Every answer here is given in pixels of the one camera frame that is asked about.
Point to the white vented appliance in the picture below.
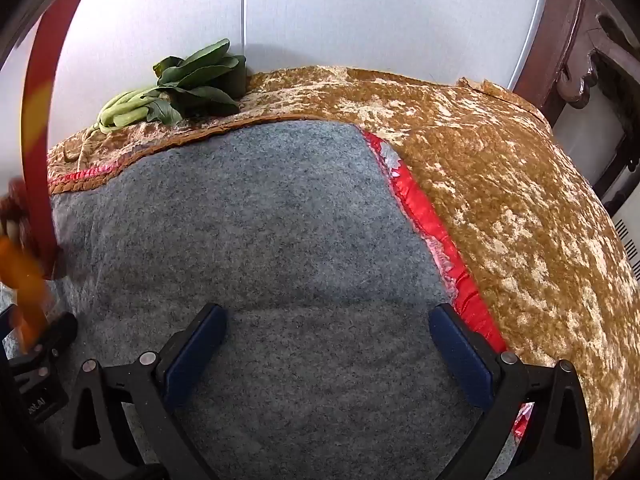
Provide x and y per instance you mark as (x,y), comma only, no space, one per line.
(627,240)

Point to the orange blurred object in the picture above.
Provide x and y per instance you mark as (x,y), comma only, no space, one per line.
(25,290)

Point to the leafy green vegetable bunch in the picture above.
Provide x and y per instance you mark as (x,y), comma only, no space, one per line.
(200,80)

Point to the carved wooden cabinet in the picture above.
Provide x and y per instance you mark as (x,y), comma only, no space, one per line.
(565,35)

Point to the golden velvet tablecloth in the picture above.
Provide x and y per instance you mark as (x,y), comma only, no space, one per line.
(500,185)

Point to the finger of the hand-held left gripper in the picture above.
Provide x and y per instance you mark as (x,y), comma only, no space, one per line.
(57,332)

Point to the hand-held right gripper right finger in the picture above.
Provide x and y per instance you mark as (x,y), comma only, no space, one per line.
(460,355)

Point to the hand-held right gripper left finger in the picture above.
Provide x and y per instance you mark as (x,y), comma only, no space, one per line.
(195,355)

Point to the red cloth bag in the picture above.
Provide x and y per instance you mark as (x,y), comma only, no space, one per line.
(12,205)

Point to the grey felt mat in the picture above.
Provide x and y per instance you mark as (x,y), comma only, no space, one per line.
(275,260)

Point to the red gift box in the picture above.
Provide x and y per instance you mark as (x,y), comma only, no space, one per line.
(37,185)

